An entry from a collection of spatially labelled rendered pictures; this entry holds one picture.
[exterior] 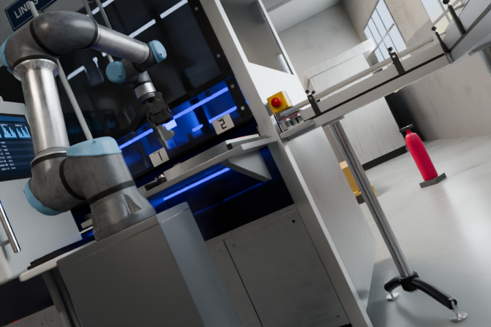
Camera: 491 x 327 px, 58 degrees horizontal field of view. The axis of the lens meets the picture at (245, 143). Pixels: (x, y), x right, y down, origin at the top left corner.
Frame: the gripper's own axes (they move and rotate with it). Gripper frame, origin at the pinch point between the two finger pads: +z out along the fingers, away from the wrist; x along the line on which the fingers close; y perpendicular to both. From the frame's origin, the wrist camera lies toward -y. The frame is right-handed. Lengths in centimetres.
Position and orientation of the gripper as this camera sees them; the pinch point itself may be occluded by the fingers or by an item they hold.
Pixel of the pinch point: (164, 146)
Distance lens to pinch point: 171.4
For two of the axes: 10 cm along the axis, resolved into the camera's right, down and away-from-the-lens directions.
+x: 0.7, 0.4, 10.0
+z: 4.2, 9.0, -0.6
